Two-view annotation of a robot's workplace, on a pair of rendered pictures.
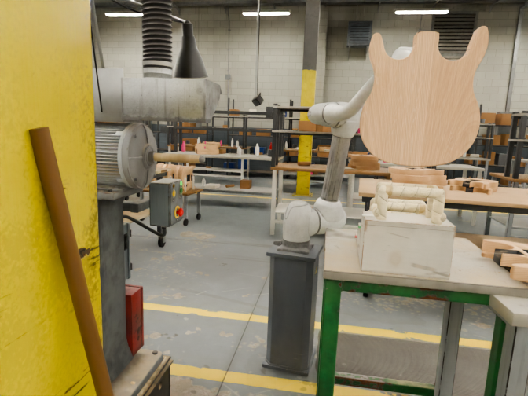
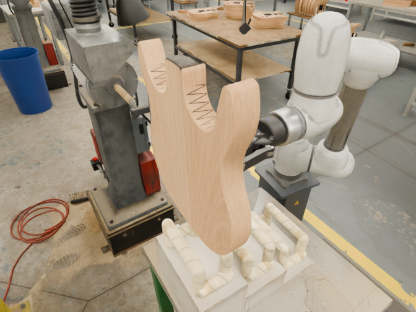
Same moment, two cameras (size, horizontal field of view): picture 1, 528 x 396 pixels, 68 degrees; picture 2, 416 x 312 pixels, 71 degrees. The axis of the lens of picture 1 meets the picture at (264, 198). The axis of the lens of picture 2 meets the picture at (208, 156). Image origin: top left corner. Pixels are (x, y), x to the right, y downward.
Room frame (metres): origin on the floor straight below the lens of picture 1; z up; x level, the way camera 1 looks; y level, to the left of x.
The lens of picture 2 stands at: (0.95, -0.84, 1.84)
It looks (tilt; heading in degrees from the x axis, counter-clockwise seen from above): 37 degrees down; 47
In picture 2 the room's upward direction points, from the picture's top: straight up
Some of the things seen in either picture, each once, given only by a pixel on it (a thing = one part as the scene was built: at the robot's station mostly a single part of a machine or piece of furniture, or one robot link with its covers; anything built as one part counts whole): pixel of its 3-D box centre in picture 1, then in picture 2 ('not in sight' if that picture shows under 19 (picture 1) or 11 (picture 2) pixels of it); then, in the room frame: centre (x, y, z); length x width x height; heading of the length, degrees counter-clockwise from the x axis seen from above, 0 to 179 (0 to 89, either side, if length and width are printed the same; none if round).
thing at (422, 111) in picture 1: (419, 100); (191, 155); (1.25, -0.47, 1.48); 0.35 x 0.04 x 0.40; 80
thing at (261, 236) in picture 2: (397, 203); (252, 226); (1.45, -0.50, 1.12); 0.20 x 0.03 x 0.03; 80
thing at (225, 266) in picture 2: (431, 203); (225, 265); (1.28, -0.56, 1.15); 0.03 x 0.03 x 0.09
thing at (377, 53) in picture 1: (381, 49); (155, 64); (1.27, -0.34, 1.63); 0.07 x 0.04 x 0.09; 80
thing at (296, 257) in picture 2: not in sight; (293, 259); (1.55, -0.62, 0.96); 0.11 x 0.03 x 0.03; 171
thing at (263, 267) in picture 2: not in sight; (259, 269); (1.40, -0.59, 1.04); 0.11 x 0.03 x 0.03; 171
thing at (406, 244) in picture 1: (403, 243); (199, 275); (1.26, -0.47, 1.02); 0.27 x 0.15 x 0.17; 81
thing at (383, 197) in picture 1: (382, 204); (168, 234); (1.23, -0.38, 1.15); 0.03 x 0.03 x 0.09
